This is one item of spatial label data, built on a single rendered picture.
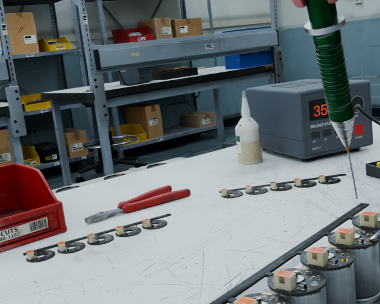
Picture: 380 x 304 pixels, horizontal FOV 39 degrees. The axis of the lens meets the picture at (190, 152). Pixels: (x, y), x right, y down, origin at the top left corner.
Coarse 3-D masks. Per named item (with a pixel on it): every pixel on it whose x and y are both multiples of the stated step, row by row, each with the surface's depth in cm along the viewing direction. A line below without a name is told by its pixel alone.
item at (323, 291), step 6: (300, 276) 23; (300, 282) 23; (324, 288) 23; (282, 294) 22; (312, 294) 22; (318, 294) 22; (324, 294) 23; (294, 300) 22; (300, 300) 22; (306, 300) 22; (312, 300) 22; (318, 300) 22; (324, 300) 23
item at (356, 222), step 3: (378, 213) 30; (357, 216) 30; (378, 216) 30; (354, 219) 30; (357, 219) 30; (354, 222) 29; (357, 222) 29; (354, 225) 29; (357, 225) 29; (378, 225) 29; (360, 228) 29; (363, 228) 29; (366, 228) 28; (369, 228) 28; (372, 228) 28; (375, 228) 28; (378, 228) 28
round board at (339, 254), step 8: (328, 248) 26; (336, 248) 26; (304, 256) 26; (336, 256) 25; (344, 256) 25; (352, 256) 25; (304, 264) 25; (328, 264) 24; (336, 264) 24; (344, 264) 24
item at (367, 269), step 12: (360, 252) 26; (372, 252) 26; (360, 264) 26; (372, 264) 26; (360, 276) 26; (372, 276) 27; (360, 288) 27; (372, 288) 27; (360, 300) 27; (372, 300) 27
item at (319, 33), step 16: (320, 0) 21; (320, 16) 21; (336, 16) 21; (320, 32) 21; (336, 32) 21; (320, 48) 22; (336, 48) 22; (320, 64) 22; (336, 64) 22; (336, 80) 22; (336, 96) 22; (336, 112) 23; (352, 112) 23
